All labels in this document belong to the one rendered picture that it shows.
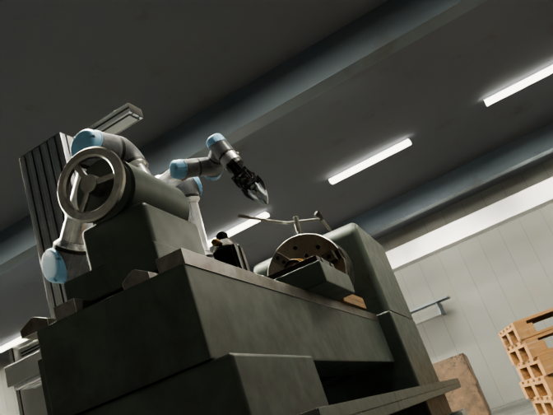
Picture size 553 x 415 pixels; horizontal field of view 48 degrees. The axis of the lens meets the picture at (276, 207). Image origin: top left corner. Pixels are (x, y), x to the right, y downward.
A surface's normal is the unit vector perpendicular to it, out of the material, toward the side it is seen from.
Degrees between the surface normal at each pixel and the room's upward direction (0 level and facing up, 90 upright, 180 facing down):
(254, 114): 90
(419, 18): 90
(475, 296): 90
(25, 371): 90
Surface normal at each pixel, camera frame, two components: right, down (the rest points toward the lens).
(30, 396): -0.43, -0.19
